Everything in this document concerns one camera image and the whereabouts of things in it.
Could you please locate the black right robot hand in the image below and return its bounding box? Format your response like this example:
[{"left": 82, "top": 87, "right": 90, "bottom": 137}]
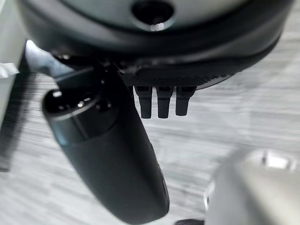
[{"left": 18, "top": 0, "right": 296, "bottom": 224}]

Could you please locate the white sofa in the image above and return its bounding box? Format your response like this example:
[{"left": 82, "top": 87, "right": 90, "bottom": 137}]
[{"left": 0, "top": 0, "right": 28, "bottom": 127}]

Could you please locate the dark robot foot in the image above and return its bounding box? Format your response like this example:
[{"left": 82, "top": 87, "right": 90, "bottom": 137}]
[{"left": 175, "top": 218, "right": 207, "bottom": 225}]

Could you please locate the silver robot leg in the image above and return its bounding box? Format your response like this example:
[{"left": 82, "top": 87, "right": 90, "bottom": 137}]
[{"left": 203, "top": 148, "right": 300, "bottom": 225}]

